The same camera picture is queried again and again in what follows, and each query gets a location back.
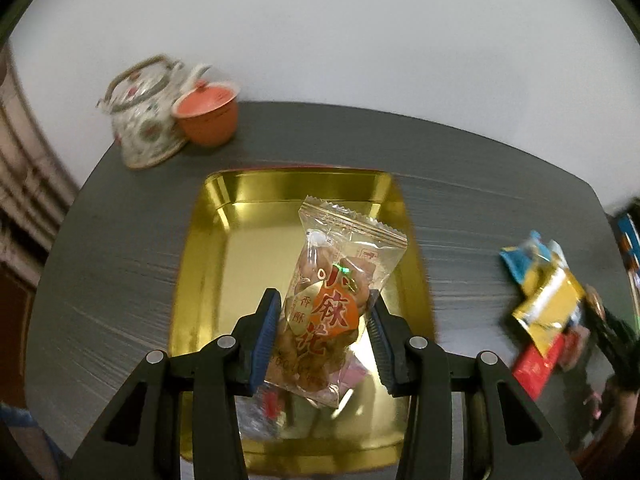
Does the floral ceramic teapot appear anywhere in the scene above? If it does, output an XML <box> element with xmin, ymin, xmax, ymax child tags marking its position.
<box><xmin>96</xmin><ymin>54</ymin><xmax>210</xmax><ymax>170</ymax></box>

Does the clear fried twist snack bag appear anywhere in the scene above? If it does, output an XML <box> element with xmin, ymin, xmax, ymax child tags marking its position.
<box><xmin>266</xmin><ymin>196</ymin><xmax>408</xmax><ymax>408</ymax></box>

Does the gold snack packet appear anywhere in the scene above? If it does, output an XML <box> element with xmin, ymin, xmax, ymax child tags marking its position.
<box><xmin>512</xmin><ymin>263</ymin><xmax>586</xmax><ymax>358</ymax></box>

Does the beige patterned curtain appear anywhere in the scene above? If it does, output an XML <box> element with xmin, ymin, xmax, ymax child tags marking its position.
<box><xmin>0</xmin><ymin>46</ymin><xmax>78</xmax><ymax>288</ymax></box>

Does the pink candy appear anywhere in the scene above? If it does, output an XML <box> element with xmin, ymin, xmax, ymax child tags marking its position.
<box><xmin>338</xmin><ymin>352</ymin><xmax>369</xmax><ymax>396</ymax></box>

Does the black sesame snack bar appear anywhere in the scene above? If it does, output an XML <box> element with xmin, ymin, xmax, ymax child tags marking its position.
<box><xmin>235</xmin><ymin>385</ymin><xmax>285</xmax><ymax>442</ymax></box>

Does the colourful clutter at right edge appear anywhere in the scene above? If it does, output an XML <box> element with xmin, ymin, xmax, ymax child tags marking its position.
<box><xmin>613</xmin><ymin>214</ymin><xmax>639</xmax><ymax>315</ymax></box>

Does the brown wooden door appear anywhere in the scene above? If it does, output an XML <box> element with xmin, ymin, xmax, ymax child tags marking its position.
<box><xmin>0</xmin><ymin>266</ymin><xmax>34</xmax><ymax>408</ymax></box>

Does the red rice cake packet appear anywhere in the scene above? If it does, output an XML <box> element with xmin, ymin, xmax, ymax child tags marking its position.
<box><xmin>512</xmin><ymin>333</ymin><xmax>582</xmax><ymax>400</ymax></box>

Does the blue snack packet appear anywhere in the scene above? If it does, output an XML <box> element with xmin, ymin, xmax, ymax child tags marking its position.
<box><xmin>499</xmin><ymin>231</ymin><xmax>568</xmax><ymax>296</ymax></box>

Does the gold and red tin box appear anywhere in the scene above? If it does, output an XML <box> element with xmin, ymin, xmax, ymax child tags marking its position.
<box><xmin>168</xmin><ymin>167</ymin><xmax>413</xmax><ymax>477</ymax></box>

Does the orange lidded tea cup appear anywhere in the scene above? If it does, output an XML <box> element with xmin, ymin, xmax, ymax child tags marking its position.
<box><xmin>171</xmin><ymin>80</ymin><xmax>240</xmax><ymax>148</ymax></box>

